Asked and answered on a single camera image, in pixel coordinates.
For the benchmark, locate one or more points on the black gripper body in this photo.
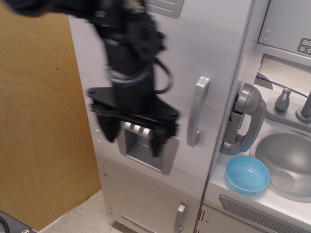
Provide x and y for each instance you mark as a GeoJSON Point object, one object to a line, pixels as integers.
{"type": "Point", "coordinates": [138, 104]}

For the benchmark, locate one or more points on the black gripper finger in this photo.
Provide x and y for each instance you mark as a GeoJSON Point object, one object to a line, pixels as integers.
{"type": "Point", "coordinates": [159, 138]}
{"type": "Point", "coordinates": [110, 126]}

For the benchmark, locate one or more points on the grey fridge door handle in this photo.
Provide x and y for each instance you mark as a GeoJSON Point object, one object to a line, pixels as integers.
{"type": "Point", "coordinates": [200, 94]}

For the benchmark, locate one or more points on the white toy fridge door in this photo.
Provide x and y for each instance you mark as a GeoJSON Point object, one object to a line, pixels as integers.
{"type": "Point", "coordinates": [204, 41]}

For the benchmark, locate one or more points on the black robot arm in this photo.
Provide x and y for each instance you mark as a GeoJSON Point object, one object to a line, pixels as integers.
{"type": "Point", "coordinates": [132, 42]}

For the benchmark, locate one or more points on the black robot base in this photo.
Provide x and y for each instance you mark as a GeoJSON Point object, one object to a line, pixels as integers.
{"type": "Point", "coordinates": [9, 224]}

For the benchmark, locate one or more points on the grey fridge top badge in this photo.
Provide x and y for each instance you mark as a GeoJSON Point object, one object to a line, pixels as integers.
{"type": "Point", "coordinates": [168, 8]}

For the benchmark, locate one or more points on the grey ice dispenser panel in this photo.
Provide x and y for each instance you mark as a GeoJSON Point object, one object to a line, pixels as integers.
{"type": "Point", "coordinates": [134, 142]}

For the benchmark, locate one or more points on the white lower freezer door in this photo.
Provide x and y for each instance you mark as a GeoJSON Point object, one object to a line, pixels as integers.
{"type": "Point", "coordinates": [141, 203]}

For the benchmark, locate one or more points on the wooden board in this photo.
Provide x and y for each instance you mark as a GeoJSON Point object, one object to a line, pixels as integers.
{"type": "Point", "coordinates": [47, 161]}

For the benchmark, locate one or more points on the blue plastic bowl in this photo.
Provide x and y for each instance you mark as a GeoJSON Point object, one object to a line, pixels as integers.
{"type": "Point", "coordinates": [246, 175]}

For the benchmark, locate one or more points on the grey toy telephone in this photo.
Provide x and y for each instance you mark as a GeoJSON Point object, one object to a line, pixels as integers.
{"type": "Point", "coordinates": [245, 122]}

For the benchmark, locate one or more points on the grey toy sink basin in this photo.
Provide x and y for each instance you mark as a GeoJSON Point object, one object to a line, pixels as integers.
{"type": "Point", "coordinates": [287, 155]}

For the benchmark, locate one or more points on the grey faucet knob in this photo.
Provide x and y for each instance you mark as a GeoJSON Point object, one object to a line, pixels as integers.
{"type": "Point", "coordinates": [283, 101]}

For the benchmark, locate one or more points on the white toy kitchen cabinet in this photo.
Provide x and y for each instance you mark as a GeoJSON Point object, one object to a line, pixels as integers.
{"type": "Point", "coordinates": [213, 218]}

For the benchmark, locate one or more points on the grey oven vent panel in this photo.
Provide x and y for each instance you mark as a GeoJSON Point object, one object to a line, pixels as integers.
{"type": "Point", "coordinates": [258, 217]}

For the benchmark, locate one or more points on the grey toy faucet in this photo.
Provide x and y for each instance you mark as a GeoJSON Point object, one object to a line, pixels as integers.
{"type": "Point", "coordinates": [304, 113]}

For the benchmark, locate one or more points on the toy microwave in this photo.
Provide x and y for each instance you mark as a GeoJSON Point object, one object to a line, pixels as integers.
{"type": "Point", "coordinates": [287, 26]}

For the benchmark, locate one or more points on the grey lower door handle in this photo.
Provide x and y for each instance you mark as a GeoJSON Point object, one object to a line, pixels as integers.
{"type": "Point", "coordinates": [178, 220]}

